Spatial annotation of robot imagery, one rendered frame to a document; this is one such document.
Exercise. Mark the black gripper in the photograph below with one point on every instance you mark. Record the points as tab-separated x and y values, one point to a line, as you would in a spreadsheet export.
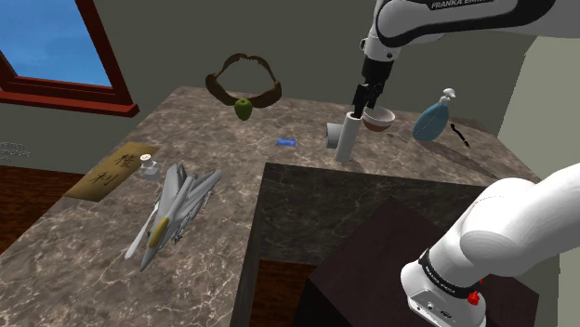
376	74

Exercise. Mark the white cylinder tube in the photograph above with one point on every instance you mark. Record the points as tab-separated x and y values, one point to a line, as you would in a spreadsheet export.
346	138

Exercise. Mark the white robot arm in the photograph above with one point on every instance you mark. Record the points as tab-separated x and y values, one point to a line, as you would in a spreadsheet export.
507	231

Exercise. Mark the brown and white bowl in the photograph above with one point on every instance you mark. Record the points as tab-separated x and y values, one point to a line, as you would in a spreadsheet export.
379	119

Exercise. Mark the small grey box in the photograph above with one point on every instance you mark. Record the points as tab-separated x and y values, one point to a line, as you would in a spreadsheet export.
334	135

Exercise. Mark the teal spray bottle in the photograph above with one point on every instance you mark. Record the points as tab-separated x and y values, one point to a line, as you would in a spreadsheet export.
430	120

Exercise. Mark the small blue rectangular object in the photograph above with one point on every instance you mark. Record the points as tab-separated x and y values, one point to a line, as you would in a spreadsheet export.
286	142

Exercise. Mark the black pen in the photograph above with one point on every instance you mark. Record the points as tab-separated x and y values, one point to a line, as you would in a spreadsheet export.
459	135

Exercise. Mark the green apple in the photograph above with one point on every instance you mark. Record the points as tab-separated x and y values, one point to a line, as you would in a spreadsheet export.
243	109

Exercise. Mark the brown open jaw bone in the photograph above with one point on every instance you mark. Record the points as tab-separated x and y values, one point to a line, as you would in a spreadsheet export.
217	93

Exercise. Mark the dark robot stand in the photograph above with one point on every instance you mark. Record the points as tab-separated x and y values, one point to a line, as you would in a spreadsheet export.
371	271

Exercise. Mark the grey model jet plane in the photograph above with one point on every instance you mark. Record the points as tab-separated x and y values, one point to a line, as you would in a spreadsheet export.
179	204

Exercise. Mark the small white bottle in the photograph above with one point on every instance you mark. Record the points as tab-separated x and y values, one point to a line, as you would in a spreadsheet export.
148	168

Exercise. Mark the tan mat with black characters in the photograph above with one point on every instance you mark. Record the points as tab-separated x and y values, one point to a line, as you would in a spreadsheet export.
108	174

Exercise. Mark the red framed window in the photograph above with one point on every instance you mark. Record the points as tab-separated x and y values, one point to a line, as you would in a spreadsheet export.
54	45

